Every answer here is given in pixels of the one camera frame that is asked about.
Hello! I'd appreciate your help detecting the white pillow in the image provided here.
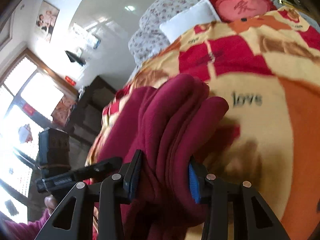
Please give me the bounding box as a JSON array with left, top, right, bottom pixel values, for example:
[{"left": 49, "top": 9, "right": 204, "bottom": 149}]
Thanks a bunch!
[{"left": 159, "top": 0, "right": 221, "bottom": 43}]

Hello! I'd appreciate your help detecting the red heart cushion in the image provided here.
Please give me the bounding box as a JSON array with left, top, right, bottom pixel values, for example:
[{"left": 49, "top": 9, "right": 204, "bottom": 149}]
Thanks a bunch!
[{"left": 209, "top": 0, "right": 276, "bottom": 22}]

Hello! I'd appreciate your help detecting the red orange patterned blanket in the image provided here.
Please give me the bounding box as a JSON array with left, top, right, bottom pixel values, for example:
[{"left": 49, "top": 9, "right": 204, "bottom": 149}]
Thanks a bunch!
[{"left": 87, "top": 7, "right": 319, "bottom": 239}]

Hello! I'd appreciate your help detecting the magenta left sleeve forearm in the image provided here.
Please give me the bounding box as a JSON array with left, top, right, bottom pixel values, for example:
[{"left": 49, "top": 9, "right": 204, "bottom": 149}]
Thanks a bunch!
[{"left": 1, "top": 209, "right": 50, "bottom": 240}]

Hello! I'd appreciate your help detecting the person's left hand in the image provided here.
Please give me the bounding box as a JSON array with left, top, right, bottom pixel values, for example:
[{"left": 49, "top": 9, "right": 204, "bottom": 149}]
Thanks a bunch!
[{"left": 44, "top": 195, "right": 57, "bottom": 215}]

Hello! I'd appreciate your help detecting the dark wooden cabinet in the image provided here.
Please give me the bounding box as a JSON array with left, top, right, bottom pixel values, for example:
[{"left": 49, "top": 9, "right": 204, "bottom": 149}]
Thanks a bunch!
[{"left": 27, "top": 75, "right": 118, "bottom": 221}]

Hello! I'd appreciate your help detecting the window with wooden frame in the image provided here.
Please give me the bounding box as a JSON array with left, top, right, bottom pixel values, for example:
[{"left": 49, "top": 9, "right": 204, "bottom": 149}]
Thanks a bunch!
[{"left": 1, "top": 48, "right": 76, "bottom": 223}]

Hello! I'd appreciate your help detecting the dark red sweater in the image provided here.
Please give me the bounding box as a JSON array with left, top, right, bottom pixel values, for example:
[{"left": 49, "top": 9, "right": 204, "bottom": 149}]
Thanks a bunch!
[{"left": 94, "top": 74, "right": 240, "bottom": 239}]

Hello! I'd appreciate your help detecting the floral quilt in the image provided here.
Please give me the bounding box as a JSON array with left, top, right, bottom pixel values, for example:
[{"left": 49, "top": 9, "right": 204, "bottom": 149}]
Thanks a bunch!
[{"left": 128, "top": 0, "right": 279, "bottom": 67}]

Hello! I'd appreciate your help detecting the framed wall photo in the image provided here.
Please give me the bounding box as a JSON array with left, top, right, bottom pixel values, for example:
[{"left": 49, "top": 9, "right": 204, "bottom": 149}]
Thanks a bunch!
[{"left": 34, "top": 1, "right": 60, "bottom": 43}]

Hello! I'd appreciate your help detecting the black wall television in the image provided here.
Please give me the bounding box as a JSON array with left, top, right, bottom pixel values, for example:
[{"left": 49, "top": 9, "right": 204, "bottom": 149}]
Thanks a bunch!
[{"left": 65, "top": 50, "right": 86, "bottom": 67}]

